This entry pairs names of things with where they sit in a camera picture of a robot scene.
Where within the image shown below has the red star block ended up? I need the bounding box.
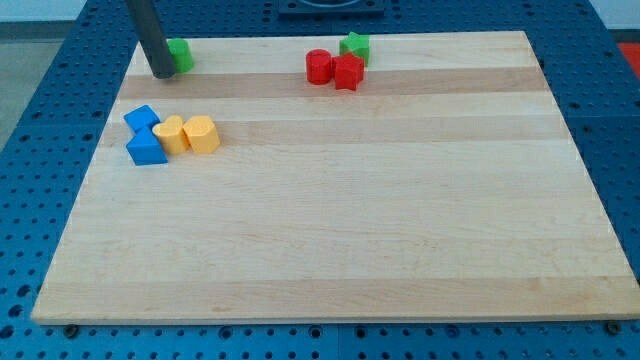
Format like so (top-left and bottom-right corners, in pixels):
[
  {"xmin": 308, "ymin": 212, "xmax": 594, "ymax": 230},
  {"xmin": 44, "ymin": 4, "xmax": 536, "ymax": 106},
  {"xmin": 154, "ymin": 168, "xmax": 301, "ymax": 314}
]
[{"xmin": 332, "ymin": 52, "xmax": 365, "ymax": 91}]

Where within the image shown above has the green star block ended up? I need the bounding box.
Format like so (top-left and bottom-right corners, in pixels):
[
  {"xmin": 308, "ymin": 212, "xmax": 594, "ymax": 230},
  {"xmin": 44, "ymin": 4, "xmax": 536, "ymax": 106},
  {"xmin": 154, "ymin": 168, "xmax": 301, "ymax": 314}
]
[{"xmin": 339, "ymin": 32, "xmax": 370, "ymax": 66}]

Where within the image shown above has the red cylinder block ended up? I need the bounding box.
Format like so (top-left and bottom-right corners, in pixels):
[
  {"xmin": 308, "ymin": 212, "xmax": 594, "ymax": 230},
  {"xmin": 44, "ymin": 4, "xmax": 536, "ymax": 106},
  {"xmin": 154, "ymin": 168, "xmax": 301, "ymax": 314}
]
[{"xmin": 305, "ymin": 49, "xmax": 333, "ymax": 85}]

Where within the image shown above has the light wooden board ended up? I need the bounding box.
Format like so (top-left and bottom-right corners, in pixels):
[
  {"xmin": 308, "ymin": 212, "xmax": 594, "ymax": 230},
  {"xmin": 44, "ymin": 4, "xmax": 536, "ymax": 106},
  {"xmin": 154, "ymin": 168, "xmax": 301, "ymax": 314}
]
[{"xmin": 31, "ymin": 31, "xmax": 639, "ymax": 325}]

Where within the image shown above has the yellow pentagon block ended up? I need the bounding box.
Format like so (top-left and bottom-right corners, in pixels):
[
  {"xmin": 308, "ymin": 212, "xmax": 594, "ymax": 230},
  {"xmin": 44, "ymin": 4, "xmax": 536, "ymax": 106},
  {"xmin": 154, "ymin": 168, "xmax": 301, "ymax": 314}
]
[{"xmin": 183, "ymin": 115, "xmax": 221, "ymax": 154}]

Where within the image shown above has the yellow heart block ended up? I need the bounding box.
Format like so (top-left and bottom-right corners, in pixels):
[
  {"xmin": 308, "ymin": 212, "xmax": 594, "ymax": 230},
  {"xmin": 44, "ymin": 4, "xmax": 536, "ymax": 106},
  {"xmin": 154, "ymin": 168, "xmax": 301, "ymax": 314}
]
[{"xmin": 152, "ymin": 115, "xmax": 190, "ymax": 155}]

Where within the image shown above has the blue triangular prism block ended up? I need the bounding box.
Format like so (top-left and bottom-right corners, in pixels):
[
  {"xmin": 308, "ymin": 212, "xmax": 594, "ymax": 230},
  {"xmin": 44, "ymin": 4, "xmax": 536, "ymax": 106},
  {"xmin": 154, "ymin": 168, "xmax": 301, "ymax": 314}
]
[{"xmin": 126, "ymin": 127, "xmax": 168, "ymax": 166}]

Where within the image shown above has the blue cube block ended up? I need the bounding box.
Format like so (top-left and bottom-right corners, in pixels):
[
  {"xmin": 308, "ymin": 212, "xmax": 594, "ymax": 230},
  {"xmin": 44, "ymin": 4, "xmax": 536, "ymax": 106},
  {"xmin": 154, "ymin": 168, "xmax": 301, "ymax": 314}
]
[{"xmin": 123, "ymin": 105, "xmax": 160, "ymax": 133}]

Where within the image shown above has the green cylinder block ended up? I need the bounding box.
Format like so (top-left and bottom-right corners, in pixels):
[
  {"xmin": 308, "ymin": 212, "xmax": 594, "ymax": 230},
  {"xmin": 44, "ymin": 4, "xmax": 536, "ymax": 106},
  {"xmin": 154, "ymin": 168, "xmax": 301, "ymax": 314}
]
[{"xmin": 167, "ymin": 38, "xmax": 195, "ymax": 73}]

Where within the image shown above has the dark grey cylindrical robot stick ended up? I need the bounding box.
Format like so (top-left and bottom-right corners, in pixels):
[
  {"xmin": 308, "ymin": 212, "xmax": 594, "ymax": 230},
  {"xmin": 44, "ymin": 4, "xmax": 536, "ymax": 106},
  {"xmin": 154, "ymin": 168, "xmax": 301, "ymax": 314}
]
[{"xmin": 125, "ymin": 0, "xmax": 177, "ymax": 79}]

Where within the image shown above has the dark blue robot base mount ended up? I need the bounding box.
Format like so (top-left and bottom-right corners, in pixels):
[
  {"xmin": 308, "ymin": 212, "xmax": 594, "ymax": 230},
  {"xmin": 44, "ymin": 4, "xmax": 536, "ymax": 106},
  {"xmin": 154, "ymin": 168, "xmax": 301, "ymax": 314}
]
[{"xmin": 276, "ymin": 0, "xmax": 386, "ymax": 17}]

